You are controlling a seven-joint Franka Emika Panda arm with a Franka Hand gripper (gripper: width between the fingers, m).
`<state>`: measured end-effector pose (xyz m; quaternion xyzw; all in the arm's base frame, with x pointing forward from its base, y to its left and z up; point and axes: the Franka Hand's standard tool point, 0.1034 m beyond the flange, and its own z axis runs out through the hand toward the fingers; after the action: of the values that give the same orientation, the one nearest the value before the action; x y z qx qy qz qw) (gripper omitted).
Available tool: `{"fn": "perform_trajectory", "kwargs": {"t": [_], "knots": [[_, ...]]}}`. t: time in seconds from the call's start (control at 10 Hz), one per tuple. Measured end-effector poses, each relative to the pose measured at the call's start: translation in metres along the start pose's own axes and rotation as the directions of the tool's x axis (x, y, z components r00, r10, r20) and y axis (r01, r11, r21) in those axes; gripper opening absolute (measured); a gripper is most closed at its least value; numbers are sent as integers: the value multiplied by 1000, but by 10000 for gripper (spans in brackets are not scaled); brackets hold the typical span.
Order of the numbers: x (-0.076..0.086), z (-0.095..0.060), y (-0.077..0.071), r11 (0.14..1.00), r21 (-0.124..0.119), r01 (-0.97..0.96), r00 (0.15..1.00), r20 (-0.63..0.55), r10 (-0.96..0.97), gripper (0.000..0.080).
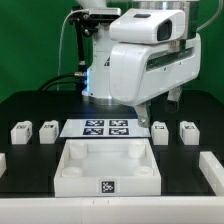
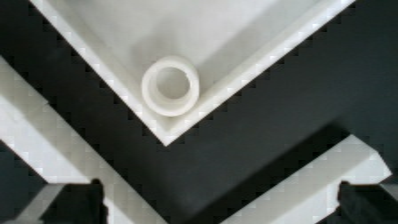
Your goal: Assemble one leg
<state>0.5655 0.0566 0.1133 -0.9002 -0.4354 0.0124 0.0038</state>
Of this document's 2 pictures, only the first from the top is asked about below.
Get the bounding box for white cable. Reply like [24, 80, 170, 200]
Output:
[56, 9, 90, 92]

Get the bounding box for black cables at base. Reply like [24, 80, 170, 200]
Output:
[37, 72, 88, 92]

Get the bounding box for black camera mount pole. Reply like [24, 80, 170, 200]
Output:
[69, 13, 98, 93]

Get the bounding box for white right obstacle block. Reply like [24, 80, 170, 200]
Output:
[199, 151, 224, 197]

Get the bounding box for white left obstacle block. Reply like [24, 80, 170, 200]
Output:
[0, 153, 6, 178]

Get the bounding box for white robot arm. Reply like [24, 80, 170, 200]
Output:
[77, 0, 212, 128]

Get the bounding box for white sheet with markers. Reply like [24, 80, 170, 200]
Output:
[60, 119, 150, 138]

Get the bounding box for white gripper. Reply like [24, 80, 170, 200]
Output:
[109, 34, 201, 128]

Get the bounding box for grey camera on mount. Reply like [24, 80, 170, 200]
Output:
[89, 8, 121, 21]

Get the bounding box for white obstacle block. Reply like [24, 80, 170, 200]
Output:
[199, 151, 224, 197]
[0, 153, 6, 178]

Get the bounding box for white square tabletop part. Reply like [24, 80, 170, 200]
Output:
[54, 139, 161, 197]

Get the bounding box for white front fence wall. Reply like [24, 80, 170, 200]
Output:
[0, 197, 224, 224]

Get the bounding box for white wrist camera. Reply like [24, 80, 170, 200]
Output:
[109, 8, 185, 44]

